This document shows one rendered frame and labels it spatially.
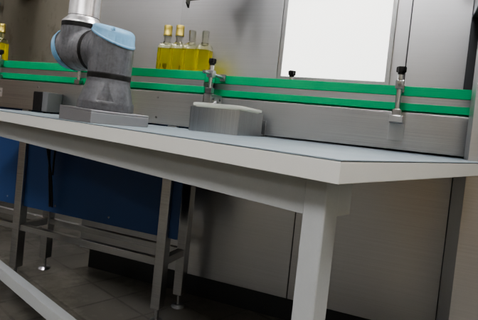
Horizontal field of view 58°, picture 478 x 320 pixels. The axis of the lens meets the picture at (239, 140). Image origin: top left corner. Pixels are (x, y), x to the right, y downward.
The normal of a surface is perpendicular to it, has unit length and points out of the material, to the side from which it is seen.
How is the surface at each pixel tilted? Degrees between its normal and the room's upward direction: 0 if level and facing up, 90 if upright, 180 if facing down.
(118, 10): 90
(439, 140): 90
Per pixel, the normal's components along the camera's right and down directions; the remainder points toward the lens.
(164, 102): -0.37, 0.00
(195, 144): -0.67, -0.04
